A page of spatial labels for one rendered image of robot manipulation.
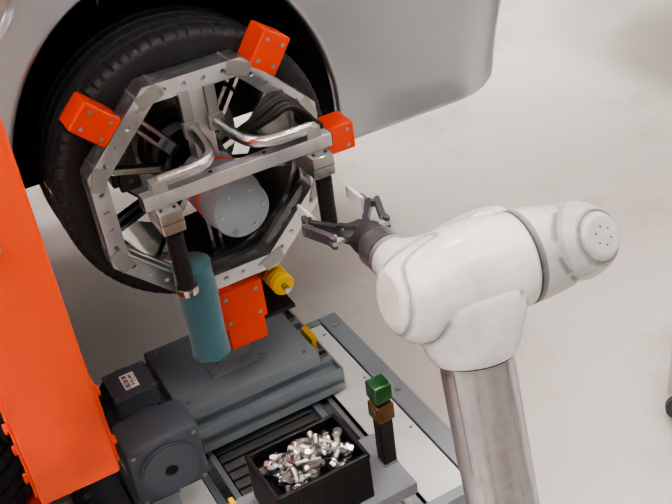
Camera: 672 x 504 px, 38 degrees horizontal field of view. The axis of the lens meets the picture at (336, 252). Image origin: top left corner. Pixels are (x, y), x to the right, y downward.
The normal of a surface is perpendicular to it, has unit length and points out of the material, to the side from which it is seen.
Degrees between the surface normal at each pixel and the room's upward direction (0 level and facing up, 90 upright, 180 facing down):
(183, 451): 90
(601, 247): 55
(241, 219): 90
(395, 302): 81
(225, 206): 90
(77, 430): 90
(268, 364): 0
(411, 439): 0
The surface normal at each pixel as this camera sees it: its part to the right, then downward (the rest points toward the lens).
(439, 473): -0.11, -0.83
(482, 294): 0.35, 0.22
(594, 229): 0.51, -0.11
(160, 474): 0.48, 0.44
